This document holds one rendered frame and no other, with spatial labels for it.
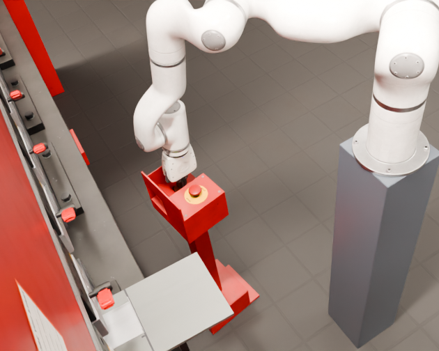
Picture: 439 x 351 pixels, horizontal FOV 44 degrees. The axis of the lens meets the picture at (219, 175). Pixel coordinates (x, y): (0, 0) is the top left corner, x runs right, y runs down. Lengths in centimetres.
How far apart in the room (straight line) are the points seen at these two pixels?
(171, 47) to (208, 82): 190
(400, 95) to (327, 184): 145
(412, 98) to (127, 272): 80
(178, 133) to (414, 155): 63
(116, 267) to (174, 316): 31
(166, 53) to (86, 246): 56
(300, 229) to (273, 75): 107
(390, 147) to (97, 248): 79
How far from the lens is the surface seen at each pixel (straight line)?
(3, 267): 45
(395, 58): 112
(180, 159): 164
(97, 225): 156
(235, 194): 264
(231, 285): 224
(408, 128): 134
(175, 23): 126
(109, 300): 91
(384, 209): 147
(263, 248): 246
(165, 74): 139
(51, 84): 340
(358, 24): 123
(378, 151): 141
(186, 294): 124
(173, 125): 153
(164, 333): 121
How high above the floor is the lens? 208
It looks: 50 degrees down
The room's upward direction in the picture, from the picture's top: 11 degrees counter-clockwise
